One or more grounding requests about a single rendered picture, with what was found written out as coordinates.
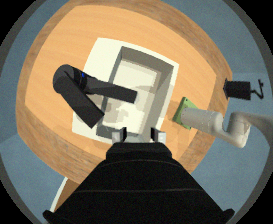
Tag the white square sink basin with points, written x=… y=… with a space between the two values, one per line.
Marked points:
x=151 y=74

